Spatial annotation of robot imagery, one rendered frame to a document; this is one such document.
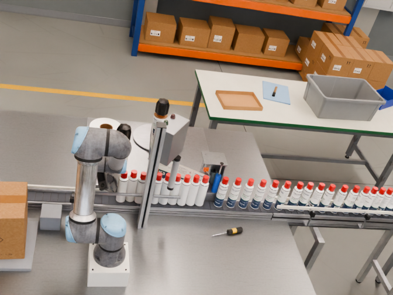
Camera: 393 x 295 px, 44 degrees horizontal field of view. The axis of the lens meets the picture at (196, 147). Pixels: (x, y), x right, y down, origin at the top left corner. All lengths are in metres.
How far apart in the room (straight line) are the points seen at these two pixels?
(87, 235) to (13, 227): 0.33
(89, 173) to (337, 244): 2.69
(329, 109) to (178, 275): 2.20
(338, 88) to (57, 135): 2.53
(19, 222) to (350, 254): 2.82
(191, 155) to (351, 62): 3.38
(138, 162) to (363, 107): 2.12
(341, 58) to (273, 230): 3.50
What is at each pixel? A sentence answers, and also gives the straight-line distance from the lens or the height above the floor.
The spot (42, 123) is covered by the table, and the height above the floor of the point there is 0.83.
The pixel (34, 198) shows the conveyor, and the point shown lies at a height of 0.88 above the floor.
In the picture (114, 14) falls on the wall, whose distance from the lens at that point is 6.83.
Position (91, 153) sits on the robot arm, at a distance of 2.01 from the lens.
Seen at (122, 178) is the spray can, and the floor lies 1.05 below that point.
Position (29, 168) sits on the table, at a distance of 2.94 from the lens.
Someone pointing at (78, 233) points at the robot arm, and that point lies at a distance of 2.18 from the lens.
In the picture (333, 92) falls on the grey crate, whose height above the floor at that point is 0.88.
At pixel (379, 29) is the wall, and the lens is 7.99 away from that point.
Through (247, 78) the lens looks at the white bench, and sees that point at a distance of 4.42.
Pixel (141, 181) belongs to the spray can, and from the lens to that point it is 2.59.
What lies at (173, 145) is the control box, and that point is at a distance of 2.27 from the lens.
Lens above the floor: 2.73
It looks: 35 degrees down
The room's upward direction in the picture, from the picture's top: 15 degrees clockwise
